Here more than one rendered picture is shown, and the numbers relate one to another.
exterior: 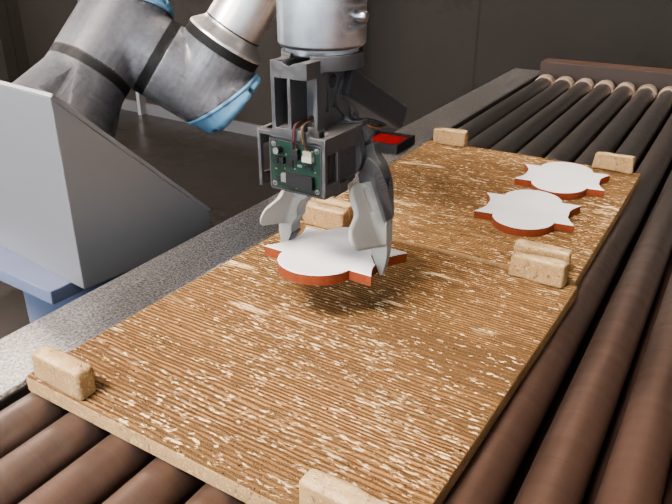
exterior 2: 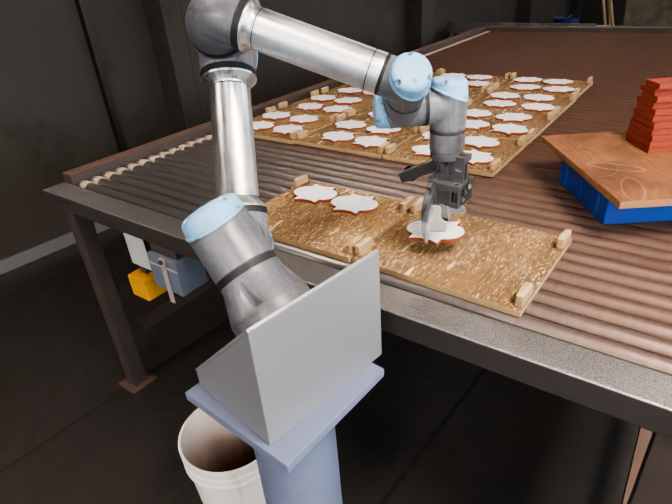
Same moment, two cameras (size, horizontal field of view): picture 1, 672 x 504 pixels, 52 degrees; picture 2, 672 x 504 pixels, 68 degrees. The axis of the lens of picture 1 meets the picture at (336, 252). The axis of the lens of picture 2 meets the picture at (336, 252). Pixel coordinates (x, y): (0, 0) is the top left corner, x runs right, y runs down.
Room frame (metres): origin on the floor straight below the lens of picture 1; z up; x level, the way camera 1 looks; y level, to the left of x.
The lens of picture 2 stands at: (0.73, 1.08, 1.55)
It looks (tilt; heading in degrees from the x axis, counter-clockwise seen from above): 30 degrees down; 277
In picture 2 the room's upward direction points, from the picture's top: 4 degrees counter-clockwise
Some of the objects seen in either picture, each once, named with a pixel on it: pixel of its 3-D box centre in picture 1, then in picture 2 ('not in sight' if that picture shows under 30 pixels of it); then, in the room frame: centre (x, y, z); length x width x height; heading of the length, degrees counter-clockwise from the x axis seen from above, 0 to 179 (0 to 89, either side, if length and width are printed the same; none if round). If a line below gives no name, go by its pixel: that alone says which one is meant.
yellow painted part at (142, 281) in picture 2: not in sight; (142, 262); (1.54, -0.28, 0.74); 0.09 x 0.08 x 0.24; 149
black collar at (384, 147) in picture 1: (387, 141); not in sight; (1.21, -0.09, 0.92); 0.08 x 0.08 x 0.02; 59
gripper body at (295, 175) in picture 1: (318, 120); (448, 177); (0.60, 0.02, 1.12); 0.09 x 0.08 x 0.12; 147
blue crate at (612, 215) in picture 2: not in sight; (636, 181); (0.05, -0.28, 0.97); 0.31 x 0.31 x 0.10; 5
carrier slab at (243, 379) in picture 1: (332, 333); (461, 250); (0.56, 0.00, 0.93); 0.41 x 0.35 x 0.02; 148
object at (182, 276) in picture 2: not in sight; (176, 269); (1.38, -0.19, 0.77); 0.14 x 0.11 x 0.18; 149
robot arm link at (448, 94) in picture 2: not in sight; (447, 104); (0.61, 0.01, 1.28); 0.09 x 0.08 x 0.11; 6
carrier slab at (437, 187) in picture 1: (484, 198); (324, 214); (0.91, -0.21, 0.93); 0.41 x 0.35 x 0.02; 149
